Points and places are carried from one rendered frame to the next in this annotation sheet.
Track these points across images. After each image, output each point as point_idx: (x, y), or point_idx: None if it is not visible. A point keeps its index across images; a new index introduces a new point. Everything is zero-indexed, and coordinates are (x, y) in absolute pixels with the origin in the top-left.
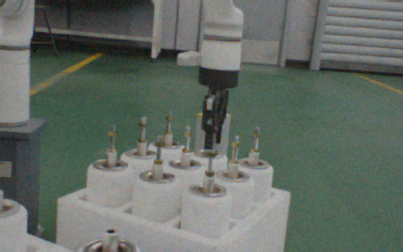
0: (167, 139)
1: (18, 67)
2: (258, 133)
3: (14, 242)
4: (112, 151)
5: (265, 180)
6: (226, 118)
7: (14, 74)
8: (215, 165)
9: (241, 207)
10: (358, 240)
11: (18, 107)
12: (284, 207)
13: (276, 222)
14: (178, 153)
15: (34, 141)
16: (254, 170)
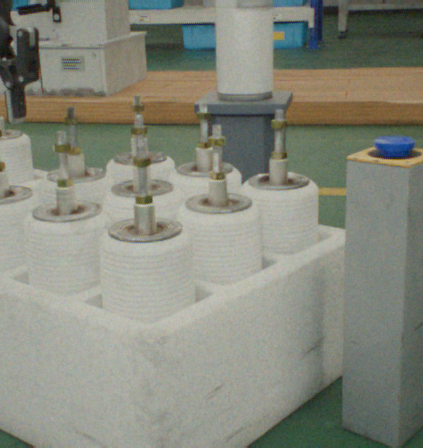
0: (269, 168)
1: (220, 13)
2: (134, 157)
3: None
4: (132, 135)
5: (102, 261)
6: (382, 167)
7: (218, 23)
8: (177, 218)
9: (27, 263)
10: None
11: (222, 71)
12: (122, 357)
13: (88, 364)
14: (245, 195)
15: (232, 126)
16: (106, 230)
